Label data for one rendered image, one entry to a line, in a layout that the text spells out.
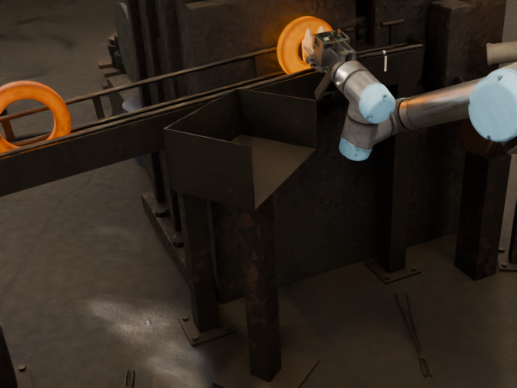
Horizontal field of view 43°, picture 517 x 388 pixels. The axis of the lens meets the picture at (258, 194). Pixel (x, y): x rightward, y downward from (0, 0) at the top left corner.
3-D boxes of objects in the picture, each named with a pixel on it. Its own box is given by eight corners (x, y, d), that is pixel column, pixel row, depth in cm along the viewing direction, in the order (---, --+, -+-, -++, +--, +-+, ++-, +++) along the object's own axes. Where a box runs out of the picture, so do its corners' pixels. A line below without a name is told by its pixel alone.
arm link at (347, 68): (368, 94, 150) (337, 101, 147) (358, 84, 153) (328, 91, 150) (373, 65, 145) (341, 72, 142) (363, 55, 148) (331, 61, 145)
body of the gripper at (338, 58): (338, 27, 155) (365, 51, 147) (335, 58, 160) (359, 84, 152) (310, 31, 152) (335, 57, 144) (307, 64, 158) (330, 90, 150)
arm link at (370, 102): (361, 130, 140) (371, 96, 134) (337, 103, 147) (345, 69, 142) (392, 125, 143) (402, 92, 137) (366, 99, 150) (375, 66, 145)
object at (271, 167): (198, 398, 162) (162, 128, 128) (255, 336, 181) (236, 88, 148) (268, 429, 152) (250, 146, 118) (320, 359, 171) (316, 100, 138)
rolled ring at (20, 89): (41, 179, 148) (39, 173, 151) (87, 113, 146) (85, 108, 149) (-36, 139, 138) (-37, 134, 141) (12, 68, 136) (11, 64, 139)
